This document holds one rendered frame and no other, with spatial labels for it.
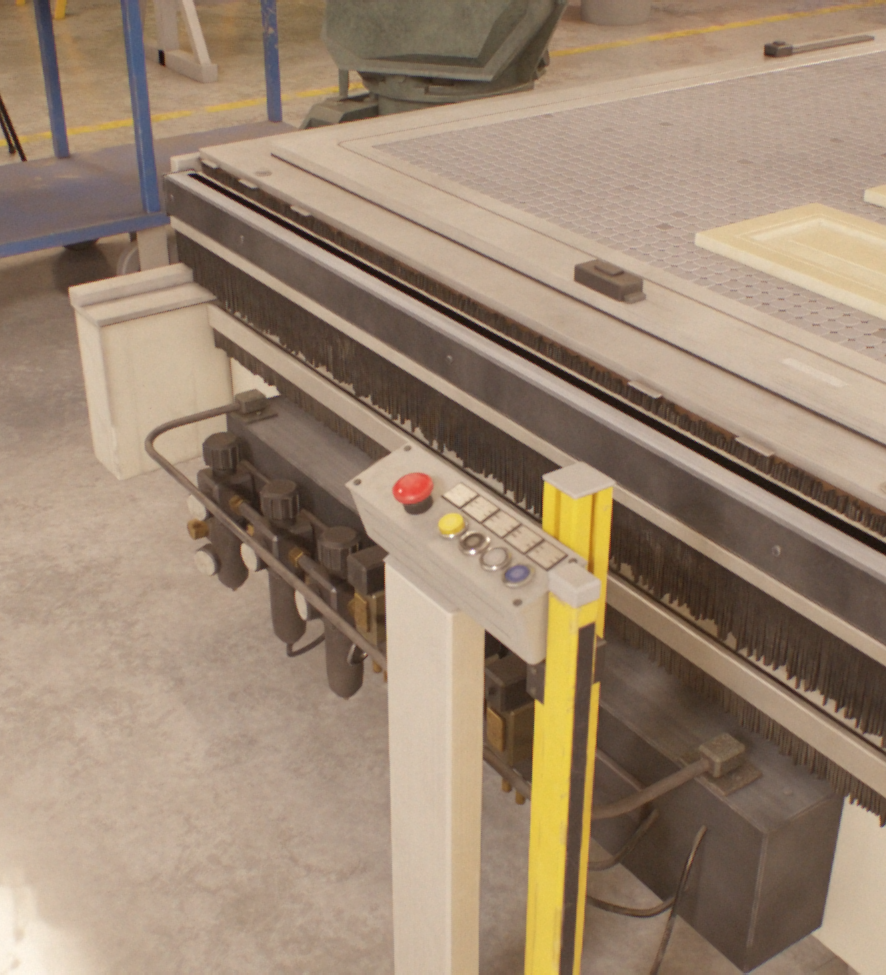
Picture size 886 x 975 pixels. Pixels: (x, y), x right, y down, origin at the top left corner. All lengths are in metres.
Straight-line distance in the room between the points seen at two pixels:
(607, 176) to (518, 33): 0.89
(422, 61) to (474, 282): 1.35
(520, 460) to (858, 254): 0.59
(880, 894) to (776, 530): 0.44
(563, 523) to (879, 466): 0.47
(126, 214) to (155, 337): 1.60
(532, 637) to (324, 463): 1.08
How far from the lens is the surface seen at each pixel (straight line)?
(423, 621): 1.40
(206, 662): 2.71
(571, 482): 1.26
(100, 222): 4.16
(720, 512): 1.63
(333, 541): 2.07
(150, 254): 4.28
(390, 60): 3.38
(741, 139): 2.76
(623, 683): 1.79
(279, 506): 2.21
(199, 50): 7.08
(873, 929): 1.78
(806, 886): 1.75
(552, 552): 1.26
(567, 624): 1.22
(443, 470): 1.39
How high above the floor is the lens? 1.58
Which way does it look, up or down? 29 degrees down
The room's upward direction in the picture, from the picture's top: straight up
